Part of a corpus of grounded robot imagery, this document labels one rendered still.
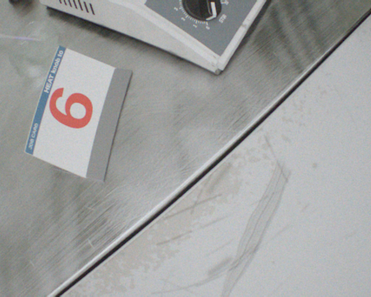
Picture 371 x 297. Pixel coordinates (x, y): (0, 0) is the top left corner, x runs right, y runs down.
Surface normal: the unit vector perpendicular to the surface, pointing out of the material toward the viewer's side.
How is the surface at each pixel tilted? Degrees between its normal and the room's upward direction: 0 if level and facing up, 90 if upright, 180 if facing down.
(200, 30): 30
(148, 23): 90
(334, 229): 0
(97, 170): 0
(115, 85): 0
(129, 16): 90
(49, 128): 40
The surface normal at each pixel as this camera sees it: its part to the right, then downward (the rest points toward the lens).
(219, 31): 0.39, -0.02
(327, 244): -0.04, -0.29
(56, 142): 0.60, -0.11
